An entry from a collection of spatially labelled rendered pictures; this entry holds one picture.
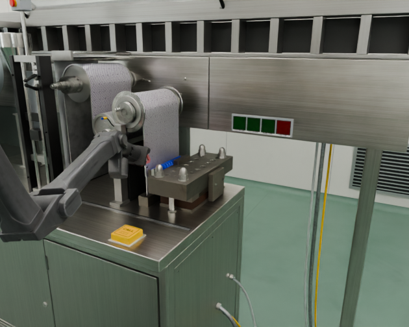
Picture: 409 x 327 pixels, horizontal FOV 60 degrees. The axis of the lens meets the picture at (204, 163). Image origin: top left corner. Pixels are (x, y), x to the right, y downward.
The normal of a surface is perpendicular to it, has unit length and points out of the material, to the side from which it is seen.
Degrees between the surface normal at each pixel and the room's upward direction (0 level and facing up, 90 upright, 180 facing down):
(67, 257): 90
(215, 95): 90
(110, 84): 92
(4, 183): 84
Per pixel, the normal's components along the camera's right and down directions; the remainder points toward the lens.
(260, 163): -0.46, 0.26
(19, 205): 0.96, -0.13
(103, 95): 0.89, 0.18
